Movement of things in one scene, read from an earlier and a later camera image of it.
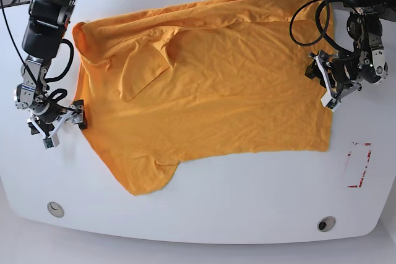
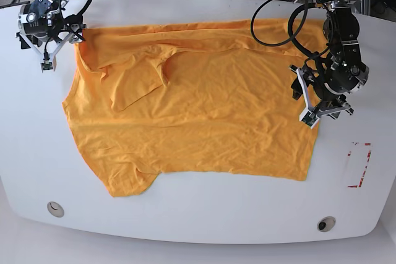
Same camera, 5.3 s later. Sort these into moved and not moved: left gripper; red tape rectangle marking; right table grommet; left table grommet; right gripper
Moved: left gripper; right gripper
Not moved: red tape rectangle marking; left table grommet; right table grommet
